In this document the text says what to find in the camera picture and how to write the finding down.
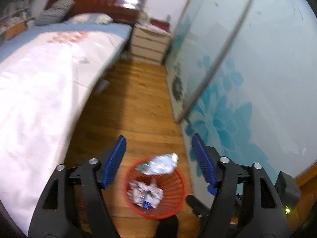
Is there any crushed clear plastic bottle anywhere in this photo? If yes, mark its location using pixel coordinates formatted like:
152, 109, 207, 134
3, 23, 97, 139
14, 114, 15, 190
136, 153, 178, 175

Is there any white paper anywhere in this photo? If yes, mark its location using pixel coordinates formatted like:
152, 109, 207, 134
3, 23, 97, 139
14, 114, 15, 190
127, 178, 164, 209

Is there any red plastic mesh basket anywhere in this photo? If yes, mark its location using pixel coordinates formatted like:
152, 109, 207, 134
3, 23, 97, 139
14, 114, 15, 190
123, 159, 186, 219

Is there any frosted floral sliding door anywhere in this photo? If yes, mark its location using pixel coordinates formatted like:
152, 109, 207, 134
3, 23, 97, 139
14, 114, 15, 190
165, 0, 316, 206

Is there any cream bedside drawer cabinet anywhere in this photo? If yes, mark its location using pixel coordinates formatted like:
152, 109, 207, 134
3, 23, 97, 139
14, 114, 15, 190
129, 24, 171, 66

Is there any wooden bed with headboard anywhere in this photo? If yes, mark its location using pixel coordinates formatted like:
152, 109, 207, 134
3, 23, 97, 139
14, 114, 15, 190
46, 0, 146, 99

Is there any red box on nightstand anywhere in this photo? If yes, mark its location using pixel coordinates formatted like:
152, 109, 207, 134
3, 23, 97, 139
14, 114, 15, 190
150, 18, 170, 33

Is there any white flat pillow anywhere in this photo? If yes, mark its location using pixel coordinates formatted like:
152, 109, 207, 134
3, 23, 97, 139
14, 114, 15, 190
68, 13, 113, 25

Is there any grey checked pillow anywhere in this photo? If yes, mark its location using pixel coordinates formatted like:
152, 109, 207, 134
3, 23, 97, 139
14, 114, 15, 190
34, 0, 75, 26

